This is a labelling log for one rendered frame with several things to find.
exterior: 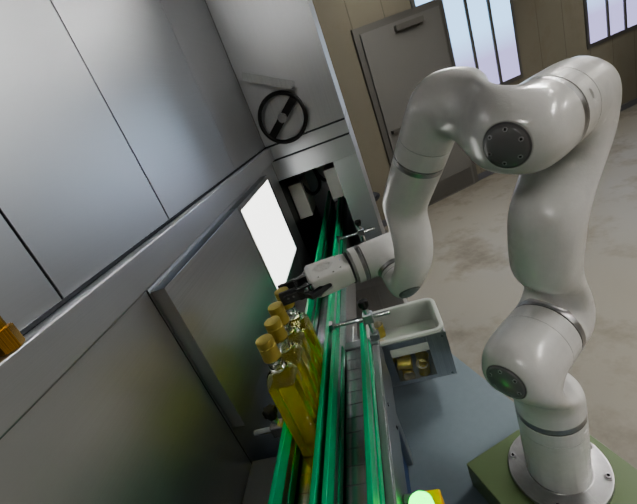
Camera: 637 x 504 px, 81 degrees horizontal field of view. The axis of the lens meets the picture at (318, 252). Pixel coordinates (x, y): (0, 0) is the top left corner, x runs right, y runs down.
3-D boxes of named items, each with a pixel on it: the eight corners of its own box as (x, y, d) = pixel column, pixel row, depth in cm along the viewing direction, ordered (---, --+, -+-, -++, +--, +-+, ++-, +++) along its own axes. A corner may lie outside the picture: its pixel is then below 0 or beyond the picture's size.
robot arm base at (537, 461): (558, 416, 90) (550, 358, 83) (640, 487, 72) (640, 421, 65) (490, 454, 88) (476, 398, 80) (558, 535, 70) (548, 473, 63)
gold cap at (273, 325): (273, 334, 78) (265, 317, 77) (289, 330, 78) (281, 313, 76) (270, 345, 75) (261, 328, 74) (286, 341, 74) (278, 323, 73)
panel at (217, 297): (292, 252, 160) (260, 177, 148) (298, 250, 159) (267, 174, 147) (232, 428, 78) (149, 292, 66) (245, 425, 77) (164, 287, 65)
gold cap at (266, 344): (283, 356, 70) (274, 338, 68) (266, 366, 69) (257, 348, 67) (278, 348, 73) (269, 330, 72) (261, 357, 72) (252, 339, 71)
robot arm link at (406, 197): (478, 197, 60) (423, 297, 84) (429, 138, 69) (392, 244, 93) (429, 207, 58) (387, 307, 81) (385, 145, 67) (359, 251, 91)
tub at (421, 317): (372, 334, 127) (364, 313, 124) (438, 317, 123) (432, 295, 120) (375, 369, 112) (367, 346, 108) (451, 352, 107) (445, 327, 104)
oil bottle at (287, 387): (305, 434, 83) (267, 360, 75) (329, 429, 82) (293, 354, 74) (302, 457, 78) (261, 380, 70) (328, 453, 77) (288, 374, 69)
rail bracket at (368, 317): (338, 343, 107) (323, 308, 103) (396, 329, 104) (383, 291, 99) (338, 350, 104) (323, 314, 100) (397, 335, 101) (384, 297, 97)
